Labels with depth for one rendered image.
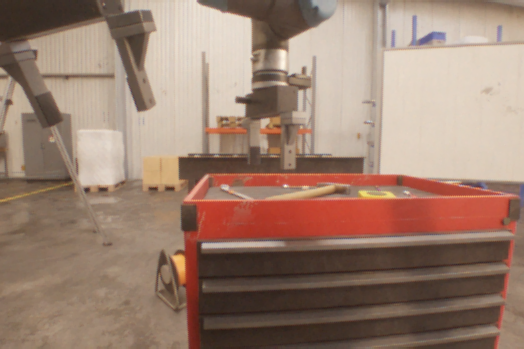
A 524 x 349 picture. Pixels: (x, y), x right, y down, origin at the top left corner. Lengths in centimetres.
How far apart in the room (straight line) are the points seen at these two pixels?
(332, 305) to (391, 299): 13
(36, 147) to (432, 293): 939
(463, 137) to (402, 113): 57
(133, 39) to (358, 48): 952
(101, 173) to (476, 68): 659
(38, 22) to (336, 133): 887
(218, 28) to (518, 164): 784
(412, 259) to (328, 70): 874
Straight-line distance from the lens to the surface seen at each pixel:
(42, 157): 948
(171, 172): 658
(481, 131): 311
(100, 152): 695
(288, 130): 52
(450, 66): 310
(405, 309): 69
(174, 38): 917
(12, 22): 41
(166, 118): 874
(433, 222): 69
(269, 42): 58
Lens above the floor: 105
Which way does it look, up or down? 6 degrees down
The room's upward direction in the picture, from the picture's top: 1 degrees clockwise
